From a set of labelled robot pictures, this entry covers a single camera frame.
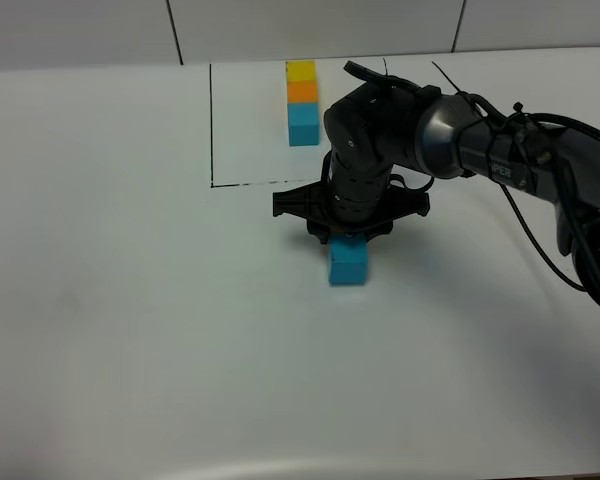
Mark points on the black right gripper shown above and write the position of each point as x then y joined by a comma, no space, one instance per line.
360,202

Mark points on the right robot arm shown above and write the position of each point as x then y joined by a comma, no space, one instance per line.
392,122

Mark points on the blue template block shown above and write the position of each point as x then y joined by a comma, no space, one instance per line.
303,124

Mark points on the orange template block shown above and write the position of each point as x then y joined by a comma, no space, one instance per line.
302,92

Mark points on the yellow template block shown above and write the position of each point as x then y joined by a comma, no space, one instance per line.
300,71

